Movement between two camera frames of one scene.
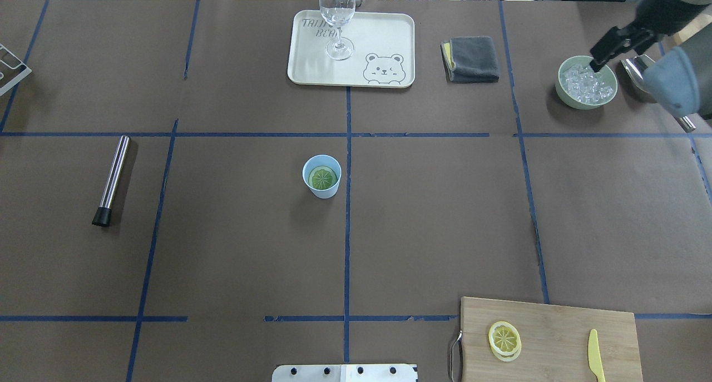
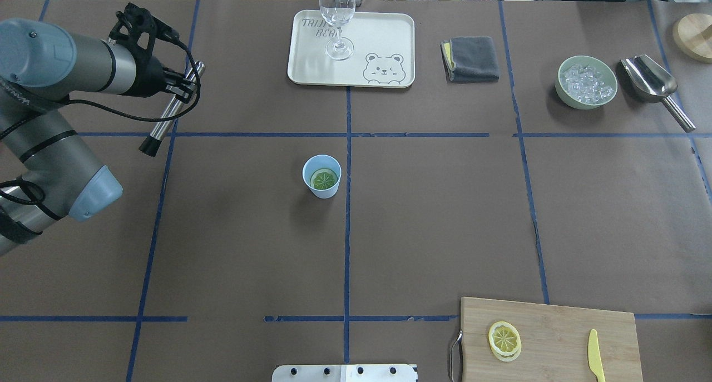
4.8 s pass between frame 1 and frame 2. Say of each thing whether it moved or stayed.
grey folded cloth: stayed
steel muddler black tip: moved
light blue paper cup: stayed
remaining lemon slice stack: stayed
